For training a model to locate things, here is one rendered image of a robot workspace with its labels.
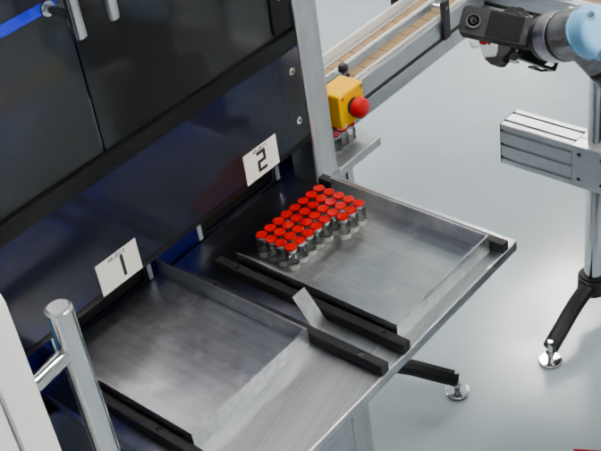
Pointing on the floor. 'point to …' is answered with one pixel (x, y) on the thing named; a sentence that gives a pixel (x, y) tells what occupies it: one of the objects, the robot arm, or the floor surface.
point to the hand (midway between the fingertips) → (484, 38)
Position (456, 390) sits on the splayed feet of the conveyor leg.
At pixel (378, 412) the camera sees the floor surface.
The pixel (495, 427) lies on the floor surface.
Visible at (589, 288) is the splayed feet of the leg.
